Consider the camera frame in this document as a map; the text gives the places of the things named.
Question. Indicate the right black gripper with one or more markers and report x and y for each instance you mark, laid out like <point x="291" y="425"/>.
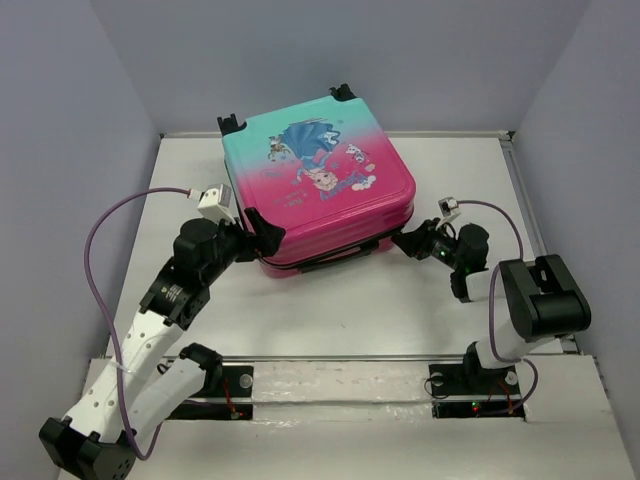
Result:
<point x="417" y="240"/>

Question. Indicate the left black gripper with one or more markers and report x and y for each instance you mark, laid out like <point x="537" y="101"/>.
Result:
<point x="265" y="243"/>

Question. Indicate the pink and teal suitcase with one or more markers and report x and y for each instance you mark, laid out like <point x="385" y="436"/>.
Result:
<point x="326" y="172"/>

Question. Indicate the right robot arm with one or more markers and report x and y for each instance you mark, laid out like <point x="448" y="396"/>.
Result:
<point x="530" y="304"/>

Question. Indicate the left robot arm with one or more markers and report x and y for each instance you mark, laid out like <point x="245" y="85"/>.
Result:
<point x="101" y="435"/>

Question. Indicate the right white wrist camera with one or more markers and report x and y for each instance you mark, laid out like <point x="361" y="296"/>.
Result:
<point x="450" y="210"/>

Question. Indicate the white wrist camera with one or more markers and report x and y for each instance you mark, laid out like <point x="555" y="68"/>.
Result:
<point x="215" y="203"/>
<point x="450" y="210"/>

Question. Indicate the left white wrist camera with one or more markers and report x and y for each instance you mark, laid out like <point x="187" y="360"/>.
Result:
<point x="215" y="203"/>

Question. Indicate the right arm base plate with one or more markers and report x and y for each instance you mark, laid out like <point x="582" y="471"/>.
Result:
<point x="454" y="395"/>

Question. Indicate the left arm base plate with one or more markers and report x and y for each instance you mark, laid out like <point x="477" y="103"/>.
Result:
<point x="227" y="398"/>

